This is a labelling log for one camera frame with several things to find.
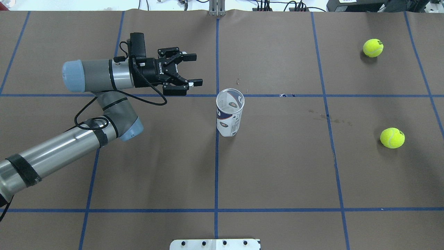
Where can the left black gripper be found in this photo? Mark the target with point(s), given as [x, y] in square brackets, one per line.
[151, 71]

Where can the clear tennis ball can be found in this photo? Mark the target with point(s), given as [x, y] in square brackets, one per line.
[229, 107]

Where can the yellow tennis ball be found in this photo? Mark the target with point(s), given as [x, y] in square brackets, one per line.
[392, 138]

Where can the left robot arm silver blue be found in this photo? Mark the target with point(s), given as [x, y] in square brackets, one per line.
[156, 170]

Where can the yellow tennis ball table edge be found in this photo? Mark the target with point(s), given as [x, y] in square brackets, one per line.
[372, 48]

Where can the brown paper table mat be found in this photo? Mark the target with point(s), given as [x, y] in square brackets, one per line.
[306, 169]

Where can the aluminium frame post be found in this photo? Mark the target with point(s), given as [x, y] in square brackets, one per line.
[217, 8]

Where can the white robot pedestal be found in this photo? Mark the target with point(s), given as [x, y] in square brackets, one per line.
[215, 244]

